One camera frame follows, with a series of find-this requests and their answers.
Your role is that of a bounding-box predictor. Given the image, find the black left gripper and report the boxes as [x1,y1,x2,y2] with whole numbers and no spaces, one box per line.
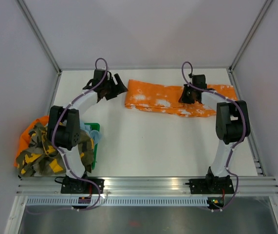
[103,75,128,101]

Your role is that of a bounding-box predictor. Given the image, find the orange white tie-dye trousers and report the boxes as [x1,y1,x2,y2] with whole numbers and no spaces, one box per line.
[123,79,238,118]

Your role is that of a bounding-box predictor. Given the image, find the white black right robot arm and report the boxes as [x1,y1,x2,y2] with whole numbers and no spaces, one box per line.
[179,73,250,194]

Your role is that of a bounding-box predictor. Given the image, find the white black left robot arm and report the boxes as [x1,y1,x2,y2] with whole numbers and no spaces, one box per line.
[47,69,128,194]

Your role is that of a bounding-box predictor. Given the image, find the camouflage trousers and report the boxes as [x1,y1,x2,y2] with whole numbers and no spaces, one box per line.
[16,122,95,177]

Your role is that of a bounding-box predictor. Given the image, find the green plastic bin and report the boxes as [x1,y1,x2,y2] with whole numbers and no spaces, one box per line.
[84,122,100,170]

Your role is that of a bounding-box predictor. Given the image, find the orange garment in pile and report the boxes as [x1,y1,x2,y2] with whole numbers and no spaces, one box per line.
[14,115,49,167]

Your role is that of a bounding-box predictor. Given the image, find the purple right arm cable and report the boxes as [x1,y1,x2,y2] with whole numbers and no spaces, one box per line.
[182,61,248,212]

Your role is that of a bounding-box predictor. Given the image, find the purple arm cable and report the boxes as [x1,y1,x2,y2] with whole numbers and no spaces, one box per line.
[26,58,109,215]
[182,61,248,212]

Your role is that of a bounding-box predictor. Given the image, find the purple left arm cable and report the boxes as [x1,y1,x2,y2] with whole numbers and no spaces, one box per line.
[26,58,109,215]

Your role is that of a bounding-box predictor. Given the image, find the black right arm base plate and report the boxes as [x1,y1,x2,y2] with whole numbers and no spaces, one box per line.
[186,178,234,195]

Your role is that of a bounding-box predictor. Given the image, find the right aluminium frame post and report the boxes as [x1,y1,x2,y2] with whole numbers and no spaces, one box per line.
[229,0,274,73]

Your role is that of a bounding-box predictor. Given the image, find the aluminium frame post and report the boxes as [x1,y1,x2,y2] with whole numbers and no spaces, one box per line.
[16,0,61,75]
[229,0,274,73]

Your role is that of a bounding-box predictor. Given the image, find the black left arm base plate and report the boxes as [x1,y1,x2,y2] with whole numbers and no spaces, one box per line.
[60,176,104,195]

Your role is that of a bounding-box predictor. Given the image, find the left aluminium frame post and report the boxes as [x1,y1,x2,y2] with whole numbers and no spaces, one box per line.
[16,0,61,75]

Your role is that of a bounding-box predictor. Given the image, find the aluminium mounting rail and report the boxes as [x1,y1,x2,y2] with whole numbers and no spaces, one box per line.
[15,176,278,197]

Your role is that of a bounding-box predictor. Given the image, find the white slotted cable duct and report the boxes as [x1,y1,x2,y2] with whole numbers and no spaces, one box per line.
[27,196,208,207]

